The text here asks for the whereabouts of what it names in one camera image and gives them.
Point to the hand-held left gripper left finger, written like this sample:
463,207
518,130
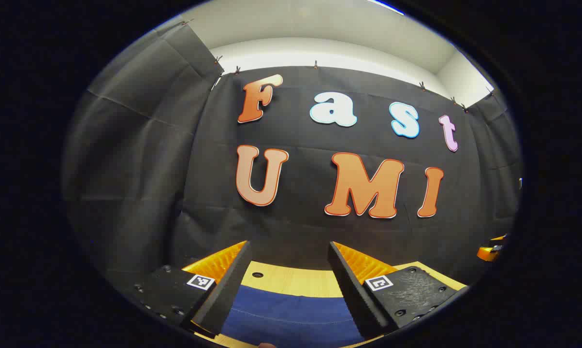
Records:
225,295

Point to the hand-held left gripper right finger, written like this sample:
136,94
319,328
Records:
351,295

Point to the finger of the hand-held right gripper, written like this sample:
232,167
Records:
489,251

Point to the blue jeans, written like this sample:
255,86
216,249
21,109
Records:
291,314

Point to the black backdrop cloth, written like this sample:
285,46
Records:
310,227

